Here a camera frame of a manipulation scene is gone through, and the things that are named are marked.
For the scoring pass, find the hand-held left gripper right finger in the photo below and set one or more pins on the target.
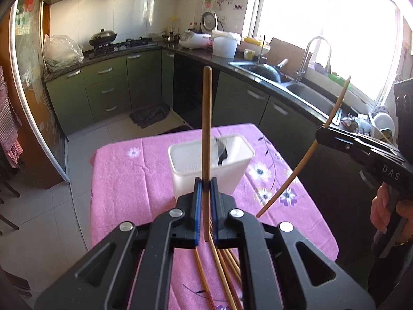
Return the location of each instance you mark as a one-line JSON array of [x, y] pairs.
[[215, 213]]

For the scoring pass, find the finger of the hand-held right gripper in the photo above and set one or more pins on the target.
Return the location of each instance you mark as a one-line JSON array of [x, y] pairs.
[[342, 142]]

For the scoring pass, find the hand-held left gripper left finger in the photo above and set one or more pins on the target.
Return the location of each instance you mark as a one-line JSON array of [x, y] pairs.
[[197, 207]]

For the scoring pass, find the white plastic utensil holder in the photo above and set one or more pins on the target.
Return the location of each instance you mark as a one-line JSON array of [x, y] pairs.
[[193, 176]]

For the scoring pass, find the straight wooden chopstick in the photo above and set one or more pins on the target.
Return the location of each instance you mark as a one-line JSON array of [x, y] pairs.
[[206, 142]]

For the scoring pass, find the person's right hand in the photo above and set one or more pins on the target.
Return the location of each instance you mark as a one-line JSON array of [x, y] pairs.
[[380, 208]]

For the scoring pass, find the dish rack with dishes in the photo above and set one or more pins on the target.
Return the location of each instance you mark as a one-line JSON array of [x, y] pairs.
[[380, 122]]

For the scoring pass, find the steel kitchen sink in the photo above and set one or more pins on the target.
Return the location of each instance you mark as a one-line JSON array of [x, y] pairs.
[[306, 95]]

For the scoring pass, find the dark utensil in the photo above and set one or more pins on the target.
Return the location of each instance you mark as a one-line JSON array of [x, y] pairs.
[[222, 151]]

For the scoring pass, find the pink floral tablecloth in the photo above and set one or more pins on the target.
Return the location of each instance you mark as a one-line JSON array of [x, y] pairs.
[[129, 184]]

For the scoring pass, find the steel faucet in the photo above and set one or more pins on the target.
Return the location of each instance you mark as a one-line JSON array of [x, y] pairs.
[[306, 55]]

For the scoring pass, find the black frying pan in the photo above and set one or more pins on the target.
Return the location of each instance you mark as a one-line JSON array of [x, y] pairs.
[[267, 71]]

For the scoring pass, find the dark floor rag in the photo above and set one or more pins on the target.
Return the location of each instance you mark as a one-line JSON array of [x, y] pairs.
[[150, 114]]

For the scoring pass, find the brown cardboard sheet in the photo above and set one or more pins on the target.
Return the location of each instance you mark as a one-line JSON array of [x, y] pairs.
[[287, 51]]

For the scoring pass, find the kitchen window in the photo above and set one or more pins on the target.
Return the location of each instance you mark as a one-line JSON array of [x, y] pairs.
[[322, 22]]

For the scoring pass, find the yellow mug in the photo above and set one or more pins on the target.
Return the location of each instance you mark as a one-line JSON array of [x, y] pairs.
[[249, 54]]

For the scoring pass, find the green kitchen cabinets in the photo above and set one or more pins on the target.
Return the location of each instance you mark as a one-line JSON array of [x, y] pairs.
[[106, 87]]

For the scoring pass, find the white plastic bucket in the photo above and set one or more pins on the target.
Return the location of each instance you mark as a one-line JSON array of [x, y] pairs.
[[224, 46]]

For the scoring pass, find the white rice cooker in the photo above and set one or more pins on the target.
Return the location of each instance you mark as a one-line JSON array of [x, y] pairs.
[[197, 37]]

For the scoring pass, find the small steel pot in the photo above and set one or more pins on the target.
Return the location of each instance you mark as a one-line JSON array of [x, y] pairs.
[[171, 37]]

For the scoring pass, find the black gas stove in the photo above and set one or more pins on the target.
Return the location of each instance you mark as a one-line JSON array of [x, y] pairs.
[[124, 46]]

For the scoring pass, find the black wok with lid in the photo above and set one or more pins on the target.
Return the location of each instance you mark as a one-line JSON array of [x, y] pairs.
[[102, 36]]

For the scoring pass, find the clear plastic bag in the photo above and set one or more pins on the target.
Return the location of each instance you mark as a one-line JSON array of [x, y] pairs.
[[62, 51]]

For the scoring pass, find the checkered apron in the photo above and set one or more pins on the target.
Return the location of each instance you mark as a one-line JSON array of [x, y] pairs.
[[8, 116]]

